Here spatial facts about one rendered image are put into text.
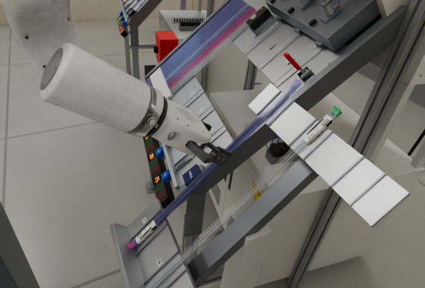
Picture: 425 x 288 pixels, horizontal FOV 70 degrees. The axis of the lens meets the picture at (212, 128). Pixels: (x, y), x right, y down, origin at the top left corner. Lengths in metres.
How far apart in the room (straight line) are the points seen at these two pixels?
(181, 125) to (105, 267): 1.17
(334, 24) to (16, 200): 1.73
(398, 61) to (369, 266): 1.18
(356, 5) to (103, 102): 0.63
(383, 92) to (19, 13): 0.79
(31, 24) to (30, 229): 1.43
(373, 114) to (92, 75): 0.72
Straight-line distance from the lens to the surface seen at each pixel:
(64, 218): 1.80
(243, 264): 0.72
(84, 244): 1.67
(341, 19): 0.83
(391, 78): 0.88
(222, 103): 1.43
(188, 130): 0.50
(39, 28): 0.50
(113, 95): 0.44
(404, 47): 0.86
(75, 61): 0.43
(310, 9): 0.92
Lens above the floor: 1.34
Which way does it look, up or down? 35 degrees down
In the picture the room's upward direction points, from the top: 6 degrees clockwise
